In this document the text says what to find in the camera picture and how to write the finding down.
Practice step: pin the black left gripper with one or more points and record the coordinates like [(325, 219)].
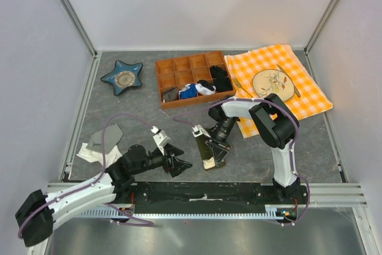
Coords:
[(177, 165)]

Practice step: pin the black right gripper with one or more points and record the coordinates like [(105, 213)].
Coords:
[(219, 150)]

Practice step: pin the olive green underwear cream waistband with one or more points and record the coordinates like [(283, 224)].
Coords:
[(206, 154)]

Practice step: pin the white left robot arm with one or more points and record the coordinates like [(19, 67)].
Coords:
[(41, 213)]

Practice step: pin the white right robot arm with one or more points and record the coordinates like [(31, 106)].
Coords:
[(276, 125)]

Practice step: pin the black white rolled underwear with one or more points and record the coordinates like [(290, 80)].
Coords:
[(205, 88)]

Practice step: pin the blue white rolled underwear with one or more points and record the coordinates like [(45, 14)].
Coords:
[(188, 91)]

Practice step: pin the grey rolled underwear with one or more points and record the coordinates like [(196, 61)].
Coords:
[(170, 95)]

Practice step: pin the white underwear pile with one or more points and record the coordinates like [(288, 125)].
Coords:
[(93, 156)]

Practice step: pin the brass fork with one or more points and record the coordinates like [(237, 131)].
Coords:
[(239, 86)]

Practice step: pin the orange compartment organizer box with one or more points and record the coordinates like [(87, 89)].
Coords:
[(180, 71)]

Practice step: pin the beige decorated plate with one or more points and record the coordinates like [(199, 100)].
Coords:
[(272, 81)]

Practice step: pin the blue star shaped dish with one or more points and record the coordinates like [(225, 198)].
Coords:
[(123, 77)]

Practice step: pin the orange checkered cloth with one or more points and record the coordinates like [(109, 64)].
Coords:
[(308, 99)]

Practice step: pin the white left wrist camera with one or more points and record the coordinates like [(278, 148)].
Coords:
[(160, 137)]

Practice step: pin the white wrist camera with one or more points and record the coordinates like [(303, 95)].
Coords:
[(160, 137), (199, 130)]

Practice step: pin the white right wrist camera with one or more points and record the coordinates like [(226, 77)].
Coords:
[(199, 130)]

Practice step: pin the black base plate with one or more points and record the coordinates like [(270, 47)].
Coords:
[(206, 198)]

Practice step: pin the light blue cable duct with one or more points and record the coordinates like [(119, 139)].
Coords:
[(105, 212)]

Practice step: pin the aluminium front rail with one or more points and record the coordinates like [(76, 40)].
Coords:
[(336, 195)]

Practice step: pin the aluminium left frame post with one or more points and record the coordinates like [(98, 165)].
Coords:
[(70, 11)]

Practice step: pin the aluminium frame post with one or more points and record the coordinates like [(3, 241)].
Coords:
[(70, 11), (324, 19)]

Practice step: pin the aluminium right frame post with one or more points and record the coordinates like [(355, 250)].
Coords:
[(324, 19)]

